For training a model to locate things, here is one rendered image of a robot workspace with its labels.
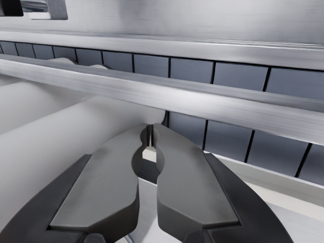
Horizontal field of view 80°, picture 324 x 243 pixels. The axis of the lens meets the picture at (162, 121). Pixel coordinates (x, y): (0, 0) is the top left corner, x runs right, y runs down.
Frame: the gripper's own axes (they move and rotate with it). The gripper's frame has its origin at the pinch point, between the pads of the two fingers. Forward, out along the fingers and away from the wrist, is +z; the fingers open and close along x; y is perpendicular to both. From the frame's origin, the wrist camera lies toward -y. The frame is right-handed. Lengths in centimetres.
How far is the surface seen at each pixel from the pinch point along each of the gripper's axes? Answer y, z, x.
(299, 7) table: -7.6, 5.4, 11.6
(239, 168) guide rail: 3.6, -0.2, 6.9
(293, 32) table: -5.8, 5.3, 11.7
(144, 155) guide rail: 4.4, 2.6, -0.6
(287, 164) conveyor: 3.6, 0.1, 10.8
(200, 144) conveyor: 3.9, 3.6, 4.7
